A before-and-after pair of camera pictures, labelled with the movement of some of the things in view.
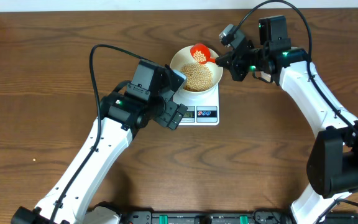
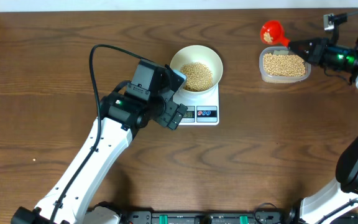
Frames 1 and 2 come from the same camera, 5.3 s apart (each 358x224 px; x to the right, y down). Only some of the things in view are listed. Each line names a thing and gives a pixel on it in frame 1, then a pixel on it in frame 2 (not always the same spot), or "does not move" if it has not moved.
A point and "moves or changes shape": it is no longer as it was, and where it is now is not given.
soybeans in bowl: x=199 y=77 does not move
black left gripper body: x=169 y=108 does not move
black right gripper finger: x=224 y=61 → x=301 y=45
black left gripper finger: x=177 y=116 does not move
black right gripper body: x=241 y=67 → x=321 y=55
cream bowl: x=200 y=78 does not move
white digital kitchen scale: x=202 y=110 does not move
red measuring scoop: x=201 y=53 moves or changes shape
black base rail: x=267 y=216 does not move
